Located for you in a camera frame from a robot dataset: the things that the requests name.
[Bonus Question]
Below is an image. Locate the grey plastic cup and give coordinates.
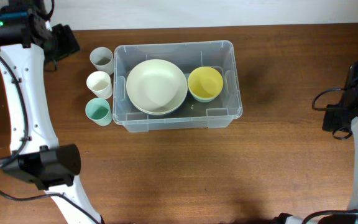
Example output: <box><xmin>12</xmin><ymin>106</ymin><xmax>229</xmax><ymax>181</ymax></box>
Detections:
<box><xmin>89</xmin><ymin>47</ymin><xmax>114</xmax><ymax>75</ymax></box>

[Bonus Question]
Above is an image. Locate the cream plastic cup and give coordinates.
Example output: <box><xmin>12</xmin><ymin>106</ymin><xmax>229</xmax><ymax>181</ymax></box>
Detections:
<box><xmin>86</xmin><ymin>71</ymin><xmax>113</xmax><ymax>99</ymax></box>

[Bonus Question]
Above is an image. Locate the mint green plastic cup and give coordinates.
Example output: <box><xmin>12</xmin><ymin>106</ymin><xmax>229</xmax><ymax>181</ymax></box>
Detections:
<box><xmin>85</xmin><ymin>98</ymin><xmax>112</xmax><ymax>126</ymax></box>

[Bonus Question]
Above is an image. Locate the beige plastic plate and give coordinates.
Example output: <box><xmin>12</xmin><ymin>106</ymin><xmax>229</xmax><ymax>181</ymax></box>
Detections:
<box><xmin>133</xmin><ymin>103</ymin><xmax>183</xmax><ymax>116</ymax></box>
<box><xmin>126</xmin><ymin>59</ymin><xmax>188</xmax><ymax>107</ymax></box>

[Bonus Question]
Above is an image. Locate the mint green plastic bowl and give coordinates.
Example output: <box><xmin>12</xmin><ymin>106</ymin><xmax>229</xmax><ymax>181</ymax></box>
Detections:
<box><xmin>193</xmin><ymin>95</ymin><xmax>216</xmax><ymax>103</ymax></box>

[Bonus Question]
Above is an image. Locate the yellow plastic bowl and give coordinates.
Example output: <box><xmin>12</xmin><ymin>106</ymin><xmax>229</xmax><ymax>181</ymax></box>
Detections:
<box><xmin>188</xmin><ymin>67</ymin><xmax>224</xmax><ymax>98</ymax></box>

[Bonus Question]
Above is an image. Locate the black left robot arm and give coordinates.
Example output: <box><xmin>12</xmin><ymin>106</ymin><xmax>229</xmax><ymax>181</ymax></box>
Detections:
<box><xmin>0</xmin><ymin>0</ymin><xmax>103</xmax><ymax>223</ymax></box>

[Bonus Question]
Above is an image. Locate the clear plastic storage bin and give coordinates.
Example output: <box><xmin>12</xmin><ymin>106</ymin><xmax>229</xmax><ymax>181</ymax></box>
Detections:
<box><xmin>112</xmin><ymin>40</ymin><xmax>243</xmax><ymax>133</ymax></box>

